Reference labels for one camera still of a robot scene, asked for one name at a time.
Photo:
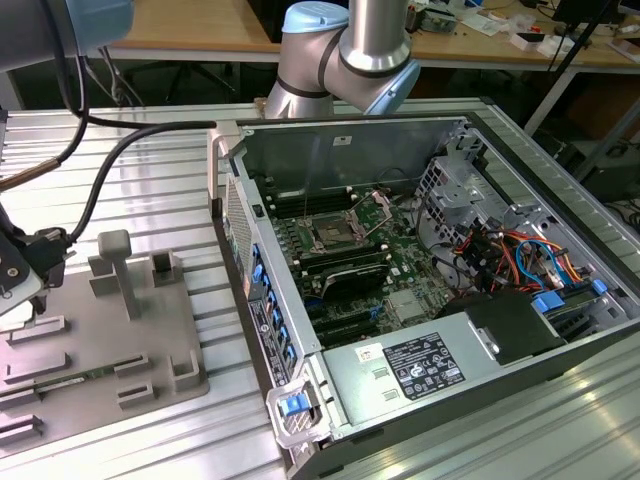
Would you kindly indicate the black office chair base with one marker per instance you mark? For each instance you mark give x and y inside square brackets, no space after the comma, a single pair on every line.
[190,75]

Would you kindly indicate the white papers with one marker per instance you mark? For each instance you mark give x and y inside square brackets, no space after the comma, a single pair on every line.
[480,22]

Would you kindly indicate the white plastic object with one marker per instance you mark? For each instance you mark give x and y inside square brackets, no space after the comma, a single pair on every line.
[555,45]

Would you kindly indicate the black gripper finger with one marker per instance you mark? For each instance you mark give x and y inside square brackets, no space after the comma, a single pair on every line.
[40,306]

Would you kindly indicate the silver power supply box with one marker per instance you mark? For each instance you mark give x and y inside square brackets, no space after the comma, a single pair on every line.
[360,390]

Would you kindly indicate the small white sticker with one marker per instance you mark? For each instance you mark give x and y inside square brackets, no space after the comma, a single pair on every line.
[369,354]

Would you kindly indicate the black power supply label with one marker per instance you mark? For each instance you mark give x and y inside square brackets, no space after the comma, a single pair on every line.
[422,365]

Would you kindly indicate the silver perforated drive cage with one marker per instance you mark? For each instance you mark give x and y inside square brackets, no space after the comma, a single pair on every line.
[450,190]

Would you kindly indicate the silver chipset heatsink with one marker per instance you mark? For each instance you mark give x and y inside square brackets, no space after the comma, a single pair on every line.
[404,305]

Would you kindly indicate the blue disk carrier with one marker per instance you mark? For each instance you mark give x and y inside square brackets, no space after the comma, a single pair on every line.
[547,302]

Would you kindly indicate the blue card retainer clip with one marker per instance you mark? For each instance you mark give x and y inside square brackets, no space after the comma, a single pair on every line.
[277,319]
[258,277]
[271,301]
[289,357]
[283,337]

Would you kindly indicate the black graphics card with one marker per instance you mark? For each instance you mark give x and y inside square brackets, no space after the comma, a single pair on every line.
[350,282]

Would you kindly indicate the CPU socket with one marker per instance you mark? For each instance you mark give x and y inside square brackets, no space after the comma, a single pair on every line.
[332,234]

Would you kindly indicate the green RAM stick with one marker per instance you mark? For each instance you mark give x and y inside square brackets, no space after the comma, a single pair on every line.
[75,379]

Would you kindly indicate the black plastic shroud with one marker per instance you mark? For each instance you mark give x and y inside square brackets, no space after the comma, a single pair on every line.
[510,325]

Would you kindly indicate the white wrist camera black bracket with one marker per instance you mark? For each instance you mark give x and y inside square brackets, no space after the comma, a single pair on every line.
[22,292]

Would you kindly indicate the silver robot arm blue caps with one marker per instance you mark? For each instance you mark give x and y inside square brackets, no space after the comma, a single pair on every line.
[372,35]

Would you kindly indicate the black tripod stand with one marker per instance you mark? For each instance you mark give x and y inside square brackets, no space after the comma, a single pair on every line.
[581,35]

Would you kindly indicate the long wooden desk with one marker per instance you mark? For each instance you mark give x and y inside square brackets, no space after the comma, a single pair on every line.
[500,50]

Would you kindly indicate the black case label strip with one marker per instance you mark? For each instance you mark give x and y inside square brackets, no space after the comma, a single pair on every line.
[265,340]

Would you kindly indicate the black RAM slot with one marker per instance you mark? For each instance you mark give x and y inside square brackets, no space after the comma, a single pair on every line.
[340,251]
[310,193]
[345,261]
[310,203]

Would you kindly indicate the small electronics board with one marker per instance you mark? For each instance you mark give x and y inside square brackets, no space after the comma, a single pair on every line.
[435,20]

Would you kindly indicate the grey plastic parts rack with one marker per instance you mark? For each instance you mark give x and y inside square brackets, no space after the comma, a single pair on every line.
[100,340]

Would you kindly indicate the open silver PC case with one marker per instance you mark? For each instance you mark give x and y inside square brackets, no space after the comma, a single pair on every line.
[350,150]

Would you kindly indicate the green motherboard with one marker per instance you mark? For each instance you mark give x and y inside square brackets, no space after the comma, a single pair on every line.
[415,272]

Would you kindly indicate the blue case latch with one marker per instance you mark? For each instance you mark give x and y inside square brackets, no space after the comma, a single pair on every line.
[292,406]

